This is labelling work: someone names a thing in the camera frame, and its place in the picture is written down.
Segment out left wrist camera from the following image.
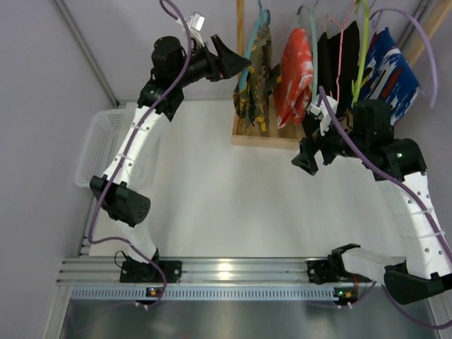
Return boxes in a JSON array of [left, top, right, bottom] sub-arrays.
[[176, 12, 205, 47]]

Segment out teal plastic hanger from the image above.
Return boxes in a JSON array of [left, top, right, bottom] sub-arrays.
[[238, 0, 271, 90]]

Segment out mint green hanger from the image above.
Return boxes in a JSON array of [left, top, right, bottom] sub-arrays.
[[297, 5, 319, 101]]

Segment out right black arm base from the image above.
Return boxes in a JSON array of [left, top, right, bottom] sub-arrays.
[[307, 259, 371, 285]]

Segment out aluminium mounting rail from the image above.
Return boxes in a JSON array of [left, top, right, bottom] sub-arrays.
[[55, 256, 442, 285]]

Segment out pink hanger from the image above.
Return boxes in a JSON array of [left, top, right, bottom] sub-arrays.
[[323, 0, 357, 102]]

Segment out lime green hanger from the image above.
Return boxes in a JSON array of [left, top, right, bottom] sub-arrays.
[[351, 0, 370, 106]]

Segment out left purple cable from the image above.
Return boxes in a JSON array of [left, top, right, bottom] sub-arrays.
[[87, 0, 194, 311]]

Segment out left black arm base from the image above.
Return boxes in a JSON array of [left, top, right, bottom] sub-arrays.
[[119, 259, 182, 283]]

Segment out grey slotted cable duct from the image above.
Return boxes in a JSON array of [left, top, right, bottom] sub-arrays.
[[71, 286, 345, 302]]

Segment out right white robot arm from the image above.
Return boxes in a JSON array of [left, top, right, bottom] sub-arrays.
[[292, 98, 451, 305]]

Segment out background purple cable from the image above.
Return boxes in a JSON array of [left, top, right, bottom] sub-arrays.
[[369, 8, 439, 109]]

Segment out black trousers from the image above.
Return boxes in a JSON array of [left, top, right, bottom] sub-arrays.
[[317, 20, 360, 117]]

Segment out wooden clothes rack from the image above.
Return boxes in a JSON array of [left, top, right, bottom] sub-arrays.
[[231, 0, 452, 151]]

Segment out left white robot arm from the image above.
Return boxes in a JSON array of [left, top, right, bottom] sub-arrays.
[[90, 35, 251, 283]]

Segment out white plastic basket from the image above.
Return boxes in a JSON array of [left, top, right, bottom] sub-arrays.
[[74, 108, 133, 188]]

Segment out camouflage trousers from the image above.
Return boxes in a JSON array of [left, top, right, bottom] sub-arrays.
[[232, 23, 280, 133]]

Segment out red white trousers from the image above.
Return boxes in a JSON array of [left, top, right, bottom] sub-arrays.
[[273, 28, 314, 129]]

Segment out blue patterned trousers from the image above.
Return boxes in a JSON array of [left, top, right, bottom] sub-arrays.
[[358, 28, 420, 125]]

